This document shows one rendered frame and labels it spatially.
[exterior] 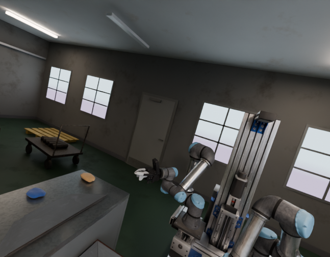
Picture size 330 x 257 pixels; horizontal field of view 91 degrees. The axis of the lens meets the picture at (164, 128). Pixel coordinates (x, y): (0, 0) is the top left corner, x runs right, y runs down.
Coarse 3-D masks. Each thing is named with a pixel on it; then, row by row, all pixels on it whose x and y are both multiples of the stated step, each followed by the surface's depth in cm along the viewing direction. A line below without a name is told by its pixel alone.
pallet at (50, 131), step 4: (24, 128) 509; (28, 128) 515; (32, 128) 526; (36, 128) 536; (40, 128) 547; (44, 128) 563; (48, 128) 570; (52, 128) 581; (28, 132) 504; (32, 132) 495; (36, 132) 504; (40, 132) 513; (44, 132) 523; (48, 132) 534; (52, 132) 548; (56, 132) 555; (36, 136) 487; (40, 136) 480; (48, 136) 498; (52, 136) 506; (56, 136) 516; (60, 136) 533; (64, 136) 536; (68, 136) 547; (64, 140) 500; (68, 140) 525; (72, 140) 525; (76, 140) 551
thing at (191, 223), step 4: (184, 216) 134; (188, 216) 130; (192, 216) 128; (184, 220) 133; (188, 220) 129; (192, 220) 128; (196, 220) 129; (184, 224) 130; (188, 224) 128; (192, 224) 127; (196, 224) 129; (192, 228) 127; (196, 228) 128
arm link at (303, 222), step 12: (276, 204) 84; (288, 204) 83; (276, 216) 83; (288, 216) 79; (300, 216) 77; (312, 216) 78; (288, 228) 81; (300, 228) 75; (312, 228) 79; (288, 240) 87; (276, 252) 102; (288, 252) 93
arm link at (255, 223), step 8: (264, 200) 89; (272, 200) 86; (256, 208) 90; (264, 208) 87; (272, 208) 85; (256, 216) 89; (264, 216) 87; (248, 224) 89; (256, 224) 87; (248, 232) 87; (256, 232) 86; (240, 240) 88; (248, 240) 86; (240, 248) 86; (248, 248) 85; (224, 256) 89; (232, 256) 87; (240, 256) 85
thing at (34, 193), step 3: (30, 189) 118; (33, 189) 118; (36, 189) 119; (39, 189) 120; (27, 192) 114; (30, 192) 114; (33, 192) 115; (36, 192) 115; (39, 192) 116; (42, 192) 117; (45, 192) 119; (30, 195) 112; (33, 195) 112; (36, 195) 113; (39, 195) 114; (42, 195) 116
